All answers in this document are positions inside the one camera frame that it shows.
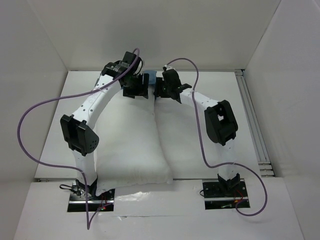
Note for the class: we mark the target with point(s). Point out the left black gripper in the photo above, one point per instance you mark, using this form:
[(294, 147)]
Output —
[(141, 89)]

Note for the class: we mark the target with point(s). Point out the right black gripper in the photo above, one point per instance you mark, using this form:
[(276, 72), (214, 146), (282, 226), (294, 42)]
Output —
[(163, 87)]

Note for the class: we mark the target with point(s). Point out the blue pillowcase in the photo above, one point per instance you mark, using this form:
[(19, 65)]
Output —
[(154, 76)]

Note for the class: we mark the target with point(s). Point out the white pillow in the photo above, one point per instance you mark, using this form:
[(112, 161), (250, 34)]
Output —
[(147, 142)]

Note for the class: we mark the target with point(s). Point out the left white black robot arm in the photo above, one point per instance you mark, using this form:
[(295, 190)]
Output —
[(78, 128)]

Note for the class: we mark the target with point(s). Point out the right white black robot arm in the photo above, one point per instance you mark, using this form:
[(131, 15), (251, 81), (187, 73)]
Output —
[(220, 122)]

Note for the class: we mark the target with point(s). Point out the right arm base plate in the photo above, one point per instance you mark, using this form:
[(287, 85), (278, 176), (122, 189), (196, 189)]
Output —
[(216, 199)]

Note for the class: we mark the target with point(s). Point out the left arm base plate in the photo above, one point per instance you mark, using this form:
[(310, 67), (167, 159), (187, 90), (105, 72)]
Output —
[(77, 201)]

